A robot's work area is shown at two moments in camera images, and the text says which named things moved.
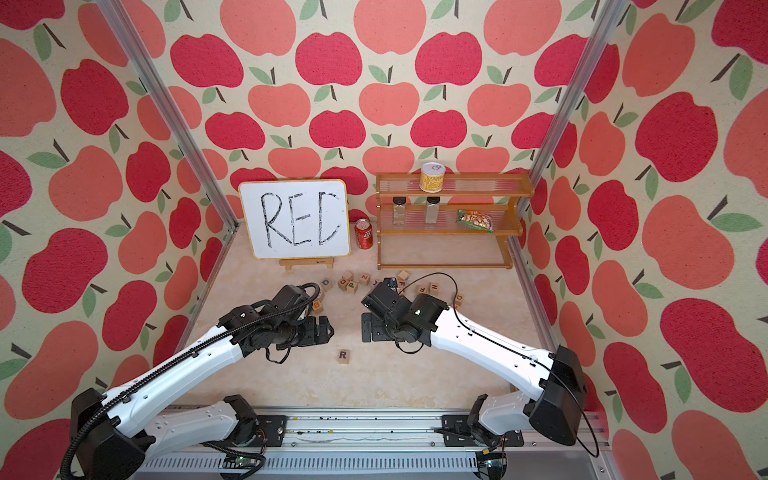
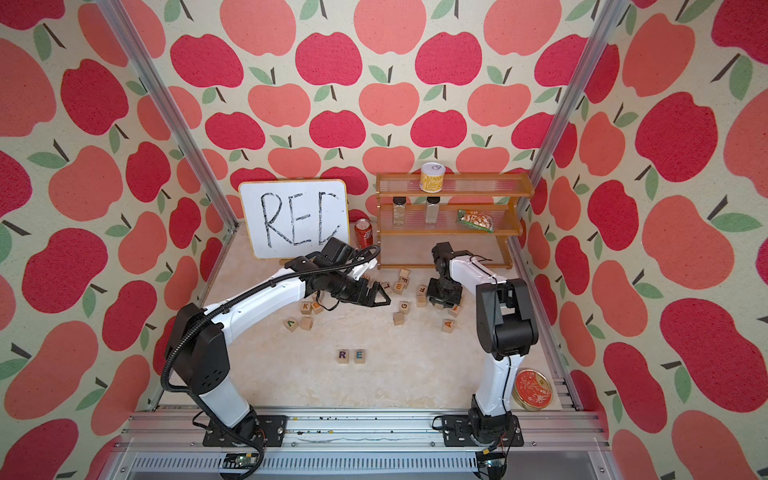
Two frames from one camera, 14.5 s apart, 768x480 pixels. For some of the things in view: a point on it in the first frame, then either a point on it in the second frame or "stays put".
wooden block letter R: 343,356 stays put
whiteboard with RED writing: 289,219 stays put
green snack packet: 475,219 stays put
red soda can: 364,233 stays put
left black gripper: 315,335 to 361,297
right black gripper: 375,330 to 432,293
